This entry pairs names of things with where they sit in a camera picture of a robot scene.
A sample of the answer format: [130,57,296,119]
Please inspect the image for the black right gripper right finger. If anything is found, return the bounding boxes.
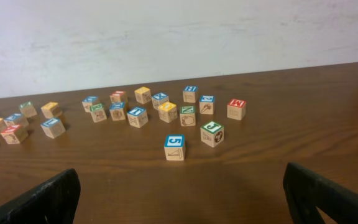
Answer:
[283,162,358,224]

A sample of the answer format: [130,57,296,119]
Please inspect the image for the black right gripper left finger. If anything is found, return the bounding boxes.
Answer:
[0,169,81,223]

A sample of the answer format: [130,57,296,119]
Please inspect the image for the yellow O wooden block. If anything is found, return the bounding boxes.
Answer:
[158,101,178,123]
[41,101,62,119]

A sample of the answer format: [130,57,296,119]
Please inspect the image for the blue L wooden block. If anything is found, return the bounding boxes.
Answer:
[40,118,65,139]

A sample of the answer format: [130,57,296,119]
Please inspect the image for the red A wooden block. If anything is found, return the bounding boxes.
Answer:
[1,124,29,144]

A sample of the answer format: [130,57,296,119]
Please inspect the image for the blue P wooden block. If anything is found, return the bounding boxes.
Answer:
[4,113,29,127]

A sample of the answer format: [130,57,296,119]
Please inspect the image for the green block near top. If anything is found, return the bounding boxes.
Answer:
[19,101,37,118]

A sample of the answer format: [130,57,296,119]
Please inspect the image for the green R wooden block right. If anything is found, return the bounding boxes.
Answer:
[89,103,107,123]

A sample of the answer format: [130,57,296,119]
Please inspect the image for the blue D wooden block upper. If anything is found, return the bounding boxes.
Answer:
[82,96,100,113]

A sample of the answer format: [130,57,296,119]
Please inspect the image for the blue d wooden block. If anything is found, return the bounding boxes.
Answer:
[109,102,127,121]
[82,96,100,113]

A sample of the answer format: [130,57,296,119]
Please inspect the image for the red M wooden block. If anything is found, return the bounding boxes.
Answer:
[227,98,247,121]

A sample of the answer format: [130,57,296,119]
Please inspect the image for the green J wooden block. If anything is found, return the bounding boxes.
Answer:
[200,121,224,147]

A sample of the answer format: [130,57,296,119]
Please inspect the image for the blue D wooden block lower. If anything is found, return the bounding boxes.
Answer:
[109,102,127,121]

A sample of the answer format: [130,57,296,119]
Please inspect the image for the blue T wooden block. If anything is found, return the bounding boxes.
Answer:
[127,107,149,128]

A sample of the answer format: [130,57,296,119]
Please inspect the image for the red I wooden block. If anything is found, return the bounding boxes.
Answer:
[110,90,128,103]

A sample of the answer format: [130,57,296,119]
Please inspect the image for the blue 2 wooden block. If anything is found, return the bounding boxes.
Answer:
[200,95,215,114]

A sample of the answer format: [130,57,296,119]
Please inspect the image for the blue 5 wooden block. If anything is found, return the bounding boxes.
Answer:
[164,134,186,161]

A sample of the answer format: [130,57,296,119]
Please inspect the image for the yellow top wooden block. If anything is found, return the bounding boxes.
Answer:
[134,86,152,104]

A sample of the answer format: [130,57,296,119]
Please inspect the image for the green N wooden block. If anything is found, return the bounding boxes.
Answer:
[180,106,196,127]

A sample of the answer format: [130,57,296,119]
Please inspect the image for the blue X wooden block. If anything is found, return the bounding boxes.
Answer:
[152,92,169,110]

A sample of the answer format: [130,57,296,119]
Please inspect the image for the blue H wooden block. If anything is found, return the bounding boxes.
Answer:
[183,85,198,103]

